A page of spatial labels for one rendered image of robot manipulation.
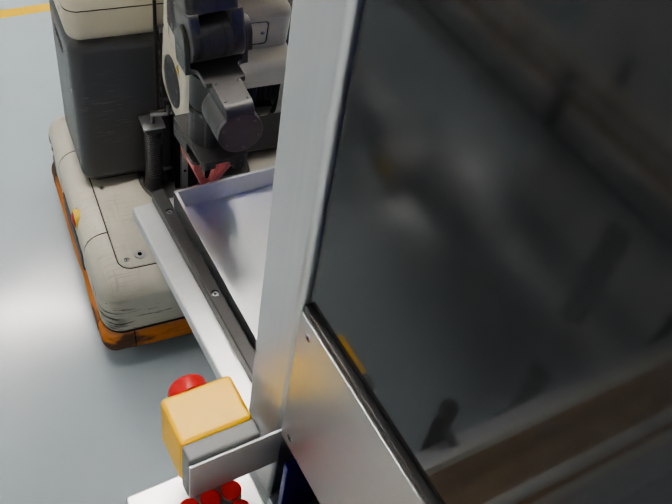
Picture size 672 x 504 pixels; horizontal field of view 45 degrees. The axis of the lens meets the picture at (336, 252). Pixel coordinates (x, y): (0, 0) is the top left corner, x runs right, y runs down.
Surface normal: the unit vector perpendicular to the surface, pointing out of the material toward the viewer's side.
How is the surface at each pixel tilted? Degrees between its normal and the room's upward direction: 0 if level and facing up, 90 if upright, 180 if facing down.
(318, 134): 90
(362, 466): 90
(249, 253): 0
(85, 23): 90
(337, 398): 90
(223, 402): 0
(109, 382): 0
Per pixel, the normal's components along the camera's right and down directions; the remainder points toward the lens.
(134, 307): 0.40, 0.71
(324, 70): -0.87, 0.28
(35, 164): 0.14, -0.67
